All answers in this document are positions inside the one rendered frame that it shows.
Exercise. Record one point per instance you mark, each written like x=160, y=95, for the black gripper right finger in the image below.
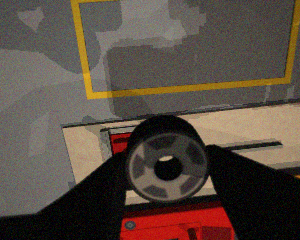
x=261, y=203

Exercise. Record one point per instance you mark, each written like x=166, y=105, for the black wheel with grey hub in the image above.
x=176, y=179

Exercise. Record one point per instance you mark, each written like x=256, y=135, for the yellow rectangular outline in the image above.
x=181, y=88

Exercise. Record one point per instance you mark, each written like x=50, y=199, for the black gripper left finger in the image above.
x=91, y=210

